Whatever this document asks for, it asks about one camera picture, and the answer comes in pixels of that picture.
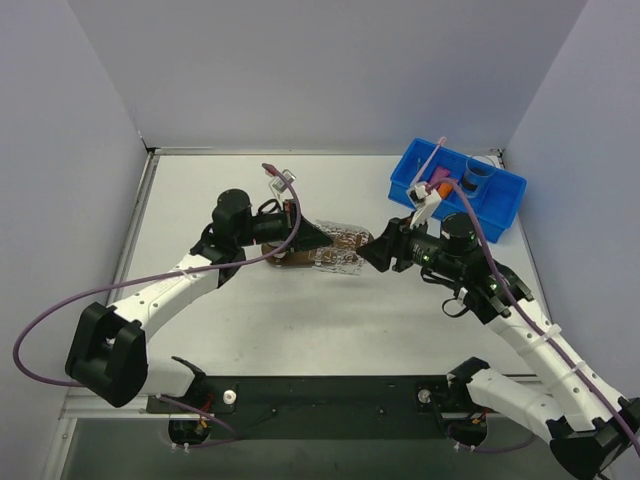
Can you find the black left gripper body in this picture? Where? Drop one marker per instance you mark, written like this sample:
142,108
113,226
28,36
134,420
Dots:
293,226

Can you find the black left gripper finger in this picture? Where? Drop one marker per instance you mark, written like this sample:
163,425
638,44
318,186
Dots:
308,245
309,234

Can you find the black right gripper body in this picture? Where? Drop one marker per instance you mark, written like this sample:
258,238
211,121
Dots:
397,248

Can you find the clear textured toothbrush holder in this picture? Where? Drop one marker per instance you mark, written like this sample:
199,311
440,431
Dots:
340,257

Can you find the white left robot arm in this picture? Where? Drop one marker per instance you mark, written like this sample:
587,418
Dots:
108,354

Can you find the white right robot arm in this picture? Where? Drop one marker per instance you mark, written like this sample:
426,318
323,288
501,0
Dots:
586,422

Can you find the brown oval wooden tray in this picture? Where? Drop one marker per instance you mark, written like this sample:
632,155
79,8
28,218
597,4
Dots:
291,260

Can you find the orange toothpaste tube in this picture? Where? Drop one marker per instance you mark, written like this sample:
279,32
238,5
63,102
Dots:
444,190

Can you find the magenta toothpaste tube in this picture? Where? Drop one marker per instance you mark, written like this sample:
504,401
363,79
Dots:
438,174

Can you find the pink toothbrush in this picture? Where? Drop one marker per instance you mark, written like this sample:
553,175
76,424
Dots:
420,172

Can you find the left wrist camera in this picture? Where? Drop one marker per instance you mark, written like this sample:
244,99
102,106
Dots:
280,181

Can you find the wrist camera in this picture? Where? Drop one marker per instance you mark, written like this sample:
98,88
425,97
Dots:
425,199
280,181

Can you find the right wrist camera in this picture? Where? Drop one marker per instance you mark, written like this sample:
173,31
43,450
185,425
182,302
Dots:
425,199

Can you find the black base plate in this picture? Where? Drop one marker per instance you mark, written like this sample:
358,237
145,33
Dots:
342,407

